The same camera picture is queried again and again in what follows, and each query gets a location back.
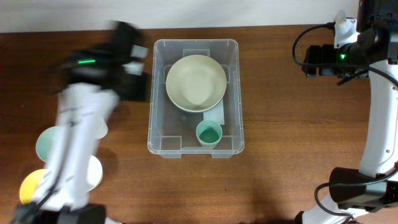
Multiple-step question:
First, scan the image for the cream cup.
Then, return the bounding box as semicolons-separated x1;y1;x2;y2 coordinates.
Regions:
95;119;108;139

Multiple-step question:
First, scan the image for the cream bowl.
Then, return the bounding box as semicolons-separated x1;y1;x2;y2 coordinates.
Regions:
165;55;227;109

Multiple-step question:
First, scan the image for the green cup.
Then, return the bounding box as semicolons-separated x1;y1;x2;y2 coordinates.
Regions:
196;120;223;149

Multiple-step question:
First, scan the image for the dark blue bowl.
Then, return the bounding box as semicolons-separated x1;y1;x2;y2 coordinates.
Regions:
178;106;211;113

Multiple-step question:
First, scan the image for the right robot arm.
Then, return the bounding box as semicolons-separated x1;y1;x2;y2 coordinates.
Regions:
295;0;397;223

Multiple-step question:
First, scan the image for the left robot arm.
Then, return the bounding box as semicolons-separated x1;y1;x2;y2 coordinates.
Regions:
12;21;148;223

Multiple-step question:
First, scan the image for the clear plastic storage container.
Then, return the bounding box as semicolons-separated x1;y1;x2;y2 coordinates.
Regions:
147;39;244;159

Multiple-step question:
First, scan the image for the white label in container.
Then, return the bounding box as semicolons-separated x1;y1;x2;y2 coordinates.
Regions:
203;100;224;125

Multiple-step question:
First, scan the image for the small white bowl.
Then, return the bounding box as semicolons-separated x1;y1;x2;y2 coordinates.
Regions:
86;156;103;191

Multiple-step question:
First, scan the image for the small green bowl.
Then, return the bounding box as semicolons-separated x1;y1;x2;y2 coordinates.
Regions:
35;126;62;162

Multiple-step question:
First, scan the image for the small yellow bowl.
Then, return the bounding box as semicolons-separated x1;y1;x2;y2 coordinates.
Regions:
19;169;47;204

